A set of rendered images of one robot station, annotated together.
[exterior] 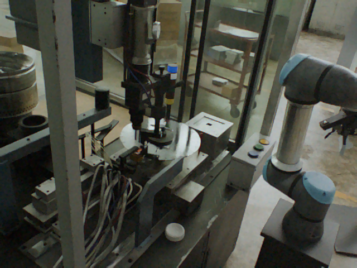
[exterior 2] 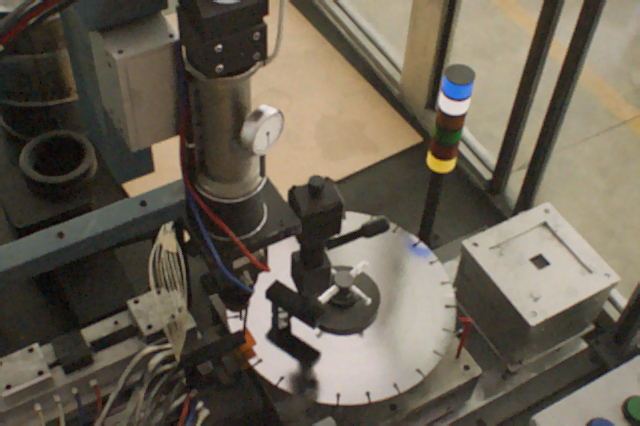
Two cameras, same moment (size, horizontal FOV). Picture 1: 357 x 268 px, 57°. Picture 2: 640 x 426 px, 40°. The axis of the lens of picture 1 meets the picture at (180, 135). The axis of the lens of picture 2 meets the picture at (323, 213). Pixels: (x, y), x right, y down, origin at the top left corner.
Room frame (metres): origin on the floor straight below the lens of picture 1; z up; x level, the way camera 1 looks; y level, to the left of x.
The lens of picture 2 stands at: (0.52, -0.22, 2.01)
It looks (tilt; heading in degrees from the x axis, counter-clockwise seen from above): 51 degrees down; 28
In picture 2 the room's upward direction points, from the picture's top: 4 degrees clockwise
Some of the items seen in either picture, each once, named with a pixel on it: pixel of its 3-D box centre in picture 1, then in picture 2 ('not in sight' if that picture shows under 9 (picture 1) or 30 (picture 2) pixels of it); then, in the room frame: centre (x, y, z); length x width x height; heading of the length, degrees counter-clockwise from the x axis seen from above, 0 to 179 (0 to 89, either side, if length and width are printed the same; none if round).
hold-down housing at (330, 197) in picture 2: (159, 93); (312, 236); (1.09, 0.09, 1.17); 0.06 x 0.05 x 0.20; 142
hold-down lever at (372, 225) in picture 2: (172, 84); (350, 224); (1.11, 0.05, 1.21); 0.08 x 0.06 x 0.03; 151
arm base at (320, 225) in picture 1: (305, 218); not in sight; (0.96, -0.51, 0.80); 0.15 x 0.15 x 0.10
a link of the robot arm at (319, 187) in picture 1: (313, 193); not in sight; (0.96, -0.51, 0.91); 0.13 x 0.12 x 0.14; 43
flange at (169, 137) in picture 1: (160, 134); (342, 295); (1.17, 0.08, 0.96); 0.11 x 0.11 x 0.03
